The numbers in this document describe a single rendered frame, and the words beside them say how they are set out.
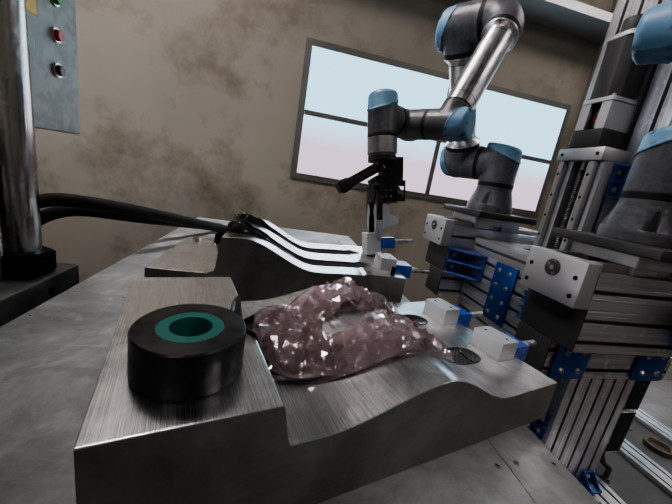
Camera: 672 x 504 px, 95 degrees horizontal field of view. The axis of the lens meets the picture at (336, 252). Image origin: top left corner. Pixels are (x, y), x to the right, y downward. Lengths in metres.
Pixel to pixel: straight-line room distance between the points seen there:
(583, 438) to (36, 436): 1.33
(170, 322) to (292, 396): 0.13
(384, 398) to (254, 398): 0.12
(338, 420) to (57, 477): 0.23
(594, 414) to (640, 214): 0.70
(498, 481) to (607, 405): 0.96
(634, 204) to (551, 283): 0.23
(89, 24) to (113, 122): 0.60
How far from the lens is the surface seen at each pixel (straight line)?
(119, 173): 2.87
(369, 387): 0.32
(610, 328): 0.82
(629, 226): 0.84
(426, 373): 0.34
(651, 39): 0.67
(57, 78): 1.16
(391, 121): 0.81
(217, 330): 0.26
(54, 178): 3.07
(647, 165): 0.87
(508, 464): 0.45
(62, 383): 0.48
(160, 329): 0.26
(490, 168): 1.21
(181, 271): 0.64
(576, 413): 1.28
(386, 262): 0.68
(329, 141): 2.65
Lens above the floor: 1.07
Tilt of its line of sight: 13 degrees down
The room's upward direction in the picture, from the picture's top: 9 degrees clockwise
